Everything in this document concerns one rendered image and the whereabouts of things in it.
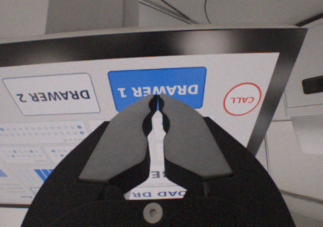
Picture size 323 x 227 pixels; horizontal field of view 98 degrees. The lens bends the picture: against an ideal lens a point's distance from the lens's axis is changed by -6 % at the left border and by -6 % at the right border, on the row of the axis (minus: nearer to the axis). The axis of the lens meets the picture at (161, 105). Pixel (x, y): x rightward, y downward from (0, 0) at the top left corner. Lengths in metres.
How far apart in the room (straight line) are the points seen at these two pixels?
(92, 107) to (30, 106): 0.07
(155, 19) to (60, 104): 1.31
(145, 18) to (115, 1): 1.08
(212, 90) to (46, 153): 0.23
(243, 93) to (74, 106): 0.18
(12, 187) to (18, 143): 0.13
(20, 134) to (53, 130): 0.05
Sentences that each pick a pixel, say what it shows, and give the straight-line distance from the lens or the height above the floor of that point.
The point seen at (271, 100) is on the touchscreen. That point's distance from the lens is 0.20.
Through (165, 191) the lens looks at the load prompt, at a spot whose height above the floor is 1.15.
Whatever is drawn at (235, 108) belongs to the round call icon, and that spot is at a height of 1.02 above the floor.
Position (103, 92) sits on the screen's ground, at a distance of 0.16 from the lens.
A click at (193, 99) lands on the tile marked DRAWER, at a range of 0.16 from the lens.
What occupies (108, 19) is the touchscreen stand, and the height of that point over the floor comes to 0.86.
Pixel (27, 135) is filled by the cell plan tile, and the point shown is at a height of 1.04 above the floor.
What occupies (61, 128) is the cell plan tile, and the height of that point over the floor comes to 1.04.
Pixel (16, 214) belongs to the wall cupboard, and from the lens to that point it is 2.83.
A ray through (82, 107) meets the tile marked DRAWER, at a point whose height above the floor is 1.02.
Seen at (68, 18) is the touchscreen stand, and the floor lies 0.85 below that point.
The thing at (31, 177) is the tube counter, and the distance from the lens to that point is 0.33.
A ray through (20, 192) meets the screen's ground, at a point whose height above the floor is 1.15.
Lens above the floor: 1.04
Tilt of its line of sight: 8 degrees down
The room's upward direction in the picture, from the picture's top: 178 degrees clockwise
